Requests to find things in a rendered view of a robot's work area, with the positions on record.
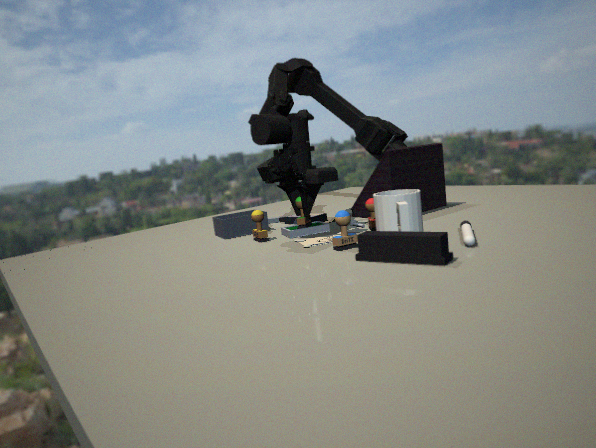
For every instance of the cream paper card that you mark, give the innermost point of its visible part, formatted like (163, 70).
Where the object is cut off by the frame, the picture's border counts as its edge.
(317, 241)

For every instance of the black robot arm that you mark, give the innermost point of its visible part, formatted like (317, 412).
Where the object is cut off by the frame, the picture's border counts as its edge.
(274, 124)

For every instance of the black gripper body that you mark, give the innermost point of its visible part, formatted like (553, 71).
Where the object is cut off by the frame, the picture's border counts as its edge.
(305, 171)

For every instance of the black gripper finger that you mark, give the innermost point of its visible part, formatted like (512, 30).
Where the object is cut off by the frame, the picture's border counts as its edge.
(292, 193)
(308, 195)

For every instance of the stamp pad tin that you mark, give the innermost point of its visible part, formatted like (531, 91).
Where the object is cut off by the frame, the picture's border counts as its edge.
(292, 219)

